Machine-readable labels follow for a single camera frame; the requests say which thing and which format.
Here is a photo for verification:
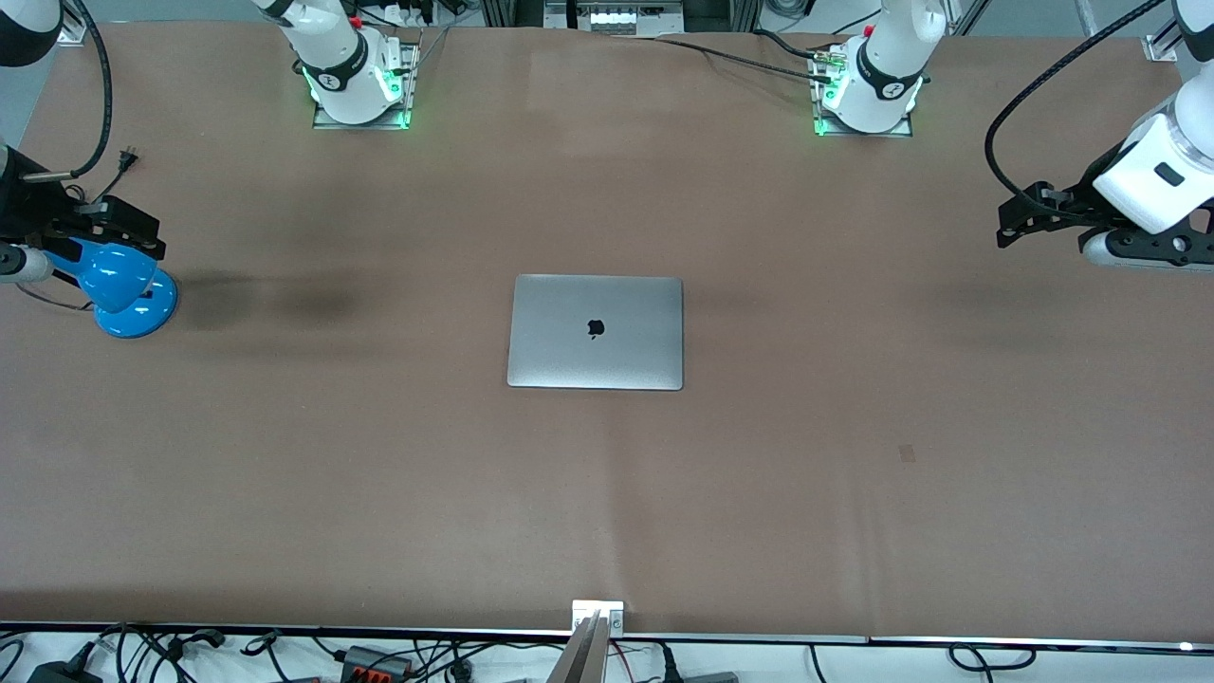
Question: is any silver grey laptop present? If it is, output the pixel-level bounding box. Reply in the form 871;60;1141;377
506;274;685;392

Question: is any blue desk lamp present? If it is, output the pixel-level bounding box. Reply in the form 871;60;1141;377
42;237;180;340

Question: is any black power adapter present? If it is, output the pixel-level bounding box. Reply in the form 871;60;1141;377
27;643;105;683

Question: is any grey control box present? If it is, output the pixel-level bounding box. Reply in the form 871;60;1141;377
543;0;687;38

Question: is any black box with orange connectors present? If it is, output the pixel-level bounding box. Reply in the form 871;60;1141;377
336;645;414;683

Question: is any metal table edge strip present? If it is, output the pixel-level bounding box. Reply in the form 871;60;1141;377
0;620;1214;655

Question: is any black lamp power cord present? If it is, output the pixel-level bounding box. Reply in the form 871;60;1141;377
11;146;142;314

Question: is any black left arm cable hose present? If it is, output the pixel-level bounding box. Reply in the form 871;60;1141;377
984;0;1166;206

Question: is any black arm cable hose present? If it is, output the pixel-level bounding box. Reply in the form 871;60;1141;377
984;0;1166;206
21;0;114;181

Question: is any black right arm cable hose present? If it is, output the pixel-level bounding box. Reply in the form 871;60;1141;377
21;0;114;181

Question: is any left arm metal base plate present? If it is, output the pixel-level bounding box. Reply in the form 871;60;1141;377
809;46;917;139

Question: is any thick black base cable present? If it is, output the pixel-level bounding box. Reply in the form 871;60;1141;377
753;28;834;64

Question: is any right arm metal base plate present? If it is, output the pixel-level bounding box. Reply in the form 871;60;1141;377
312;42;420;130

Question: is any thin black table cable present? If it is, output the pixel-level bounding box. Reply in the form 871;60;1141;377
615;34;834;83

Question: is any looped black floor cable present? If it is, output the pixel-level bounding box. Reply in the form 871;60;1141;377
948;642;1037;674

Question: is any small metal table-edge bracket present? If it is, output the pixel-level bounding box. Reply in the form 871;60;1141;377
572;599;626;635

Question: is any grey aluminium camera mast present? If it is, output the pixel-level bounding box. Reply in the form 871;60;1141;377
544;611;609;683

